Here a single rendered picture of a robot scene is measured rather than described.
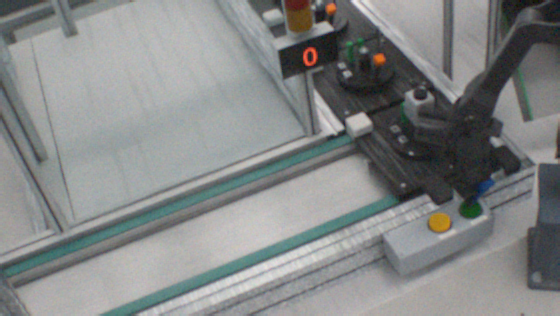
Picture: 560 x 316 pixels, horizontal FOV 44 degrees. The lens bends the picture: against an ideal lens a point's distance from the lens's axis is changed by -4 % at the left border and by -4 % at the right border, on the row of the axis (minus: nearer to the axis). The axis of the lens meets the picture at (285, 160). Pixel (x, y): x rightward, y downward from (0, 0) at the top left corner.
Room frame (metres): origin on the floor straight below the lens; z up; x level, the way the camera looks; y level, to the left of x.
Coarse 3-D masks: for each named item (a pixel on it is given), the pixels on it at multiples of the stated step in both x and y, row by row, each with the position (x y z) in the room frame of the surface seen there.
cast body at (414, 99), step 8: (424, 88) 1.10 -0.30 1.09; (408, 96) 1.09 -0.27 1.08; (416, 96) 1.07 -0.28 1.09; (424, 96) 1.07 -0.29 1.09; (432, 96) 1.07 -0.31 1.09; (408, 104) 1.09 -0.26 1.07; (416, 104) 1.06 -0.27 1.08; (424, 104) 1.06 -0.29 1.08; (432, 104) 1.07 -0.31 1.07; (408, 112) 1.09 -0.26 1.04; (416, 112) 1.06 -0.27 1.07; (416, 120) 1.05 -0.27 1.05
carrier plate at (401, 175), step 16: (384, 112) 1.18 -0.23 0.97; (400, 112) 1.17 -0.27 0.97; (384, 128) 1.13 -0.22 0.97; (368, 144) 1.09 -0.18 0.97; (384, 144) 1.08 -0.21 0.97; (384, 160) 1.04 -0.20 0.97; (400, 160) 1.03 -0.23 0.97; (432, 160) 1.01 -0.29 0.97; (448, 160) 1.00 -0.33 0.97; (384, 176) 0.99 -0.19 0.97; (400, 176) 0.98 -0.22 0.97; (416, 176) 0.97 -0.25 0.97; (400, 192) 0.94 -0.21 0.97; (416, 192) 0.94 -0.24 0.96
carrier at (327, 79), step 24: (360, 48) 1.36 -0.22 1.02; (384, 48) 1.41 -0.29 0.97; (312, 72) 1.37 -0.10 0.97; (336, 72) 1.33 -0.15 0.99; (360, 72) 1.31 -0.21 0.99; (384, 72) 1.30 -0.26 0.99; (408, 72) 1.31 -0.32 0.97; (336, 96) 1.27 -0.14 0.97; (360, 96) 1.25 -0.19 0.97; (384, 96) 1.24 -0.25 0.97
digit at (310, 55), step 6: (312, 42) 1.12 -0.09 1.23; (318, 42) 1.12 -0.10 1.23; (300, 48) 1.11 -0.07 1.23; (306, 48) 1.12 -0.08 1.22; (312, 48) 1.12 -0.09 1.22; (318, 48) 1.12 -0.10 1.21; (300, 54) 1.11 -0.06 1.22; (306, 54) 1.12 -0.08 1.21; (312, 54) 1.12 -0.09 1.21; (318, 54) 1.12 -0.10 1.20; (300, 60) 1.11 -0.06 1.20; (306, 60) 1.12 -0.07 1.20; (312, 60) 1.12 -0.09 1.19; (318, 60) 1.12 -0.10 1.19; (300, 66) 1.11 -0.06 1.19; (306, 66) 1.12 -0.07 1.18; (312, 66) 1.12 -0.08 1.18
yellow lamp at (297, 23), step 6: (288, 12) 1.13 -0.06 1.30; (294, 12) 1.12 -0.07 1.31; (300, 12) 1.12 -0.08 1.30; (306, 12) 1.12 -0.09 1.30; (288, 18) 1.13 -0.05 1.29; (294, 18) 1.12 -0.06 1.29; (300, 18) 1.12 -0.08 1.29; (306, 18) 1.12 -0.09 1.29; (312, 18) 1.13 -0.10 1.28; (288, 24) 1.13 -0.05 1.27; (294, 24) 1.12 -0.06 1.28; (300, 24) 1.12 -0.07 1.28; (306, 24) 1.12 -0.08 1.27; (312, 24) 1.13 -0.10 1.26; (294, 30) 1.12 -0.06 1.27; (300, 30) 1.12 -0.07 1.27; (306, 30) 1.12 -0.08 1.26
